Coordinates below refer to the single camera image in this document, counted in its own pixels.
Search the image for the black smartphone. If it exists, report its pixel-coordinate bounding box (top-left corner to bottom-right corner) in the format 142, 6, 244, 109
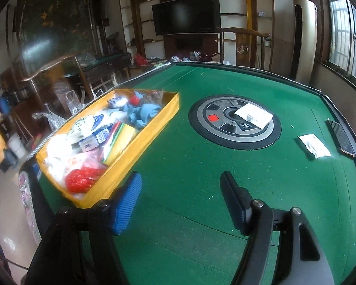
326, 119, 356, 158

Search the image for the blue Vinda tissue pack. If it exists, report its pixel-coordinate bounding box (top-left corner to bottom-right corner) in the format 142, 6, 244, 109
67, 111, 116, 152

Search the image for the red yellow sponge pack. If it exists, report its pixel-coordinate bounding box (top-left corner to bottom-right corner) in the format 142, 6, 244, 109
101, 121, 137, 166

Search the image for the white plastic bag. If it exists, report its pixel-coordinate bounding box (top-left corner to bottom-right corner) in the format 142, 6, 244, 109
44, 134, 83, 185

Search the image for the light blue towel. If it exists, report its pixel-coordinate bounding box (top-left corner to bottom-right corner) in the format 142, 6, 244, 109
123, 90, 163, 129

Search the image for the pink wet wipes pack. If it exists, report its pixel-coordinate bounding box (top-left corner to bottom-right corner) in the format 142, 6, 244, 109
69, 149, 108, 171

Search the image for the black television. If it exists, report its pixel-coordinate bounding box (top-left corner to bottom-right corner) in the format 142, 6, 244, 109
152, 0, 221, 35

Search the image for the white flat sachet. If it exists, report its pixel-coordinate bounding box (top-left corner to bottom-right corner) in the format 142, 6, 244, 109
298, 134, 331, 159

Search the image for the wooden chair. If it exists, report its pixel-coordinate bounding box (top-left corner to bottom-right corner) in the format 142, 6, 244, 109
216, 27, 270, 70

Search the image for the white paper packet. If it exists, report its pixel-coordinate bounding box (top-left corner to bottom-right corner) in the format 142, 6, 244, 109
235, 104, 273, 129

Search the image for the standing air conditioner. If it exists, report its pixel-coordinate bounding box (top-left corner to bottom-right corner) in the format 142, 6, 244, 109
289, 0, 318, 85

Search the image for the round mahjong table console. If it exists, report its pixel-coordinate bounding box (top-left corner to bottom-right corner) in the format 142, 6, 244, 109
188, 95, 282, 151

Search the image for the yellow storage box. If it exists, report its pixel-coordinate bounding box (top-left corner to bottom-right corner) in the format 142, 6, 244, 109
36, 89, 179, 208

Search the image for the dark glass cabinet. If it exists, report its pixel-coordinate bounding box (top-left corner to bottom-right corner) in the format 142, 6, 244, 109
13, 0, 105, 76

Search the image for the red mesh ball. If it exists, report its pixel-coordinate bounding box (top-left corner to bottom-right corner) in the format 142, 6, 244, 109
65, 167, 106, 193

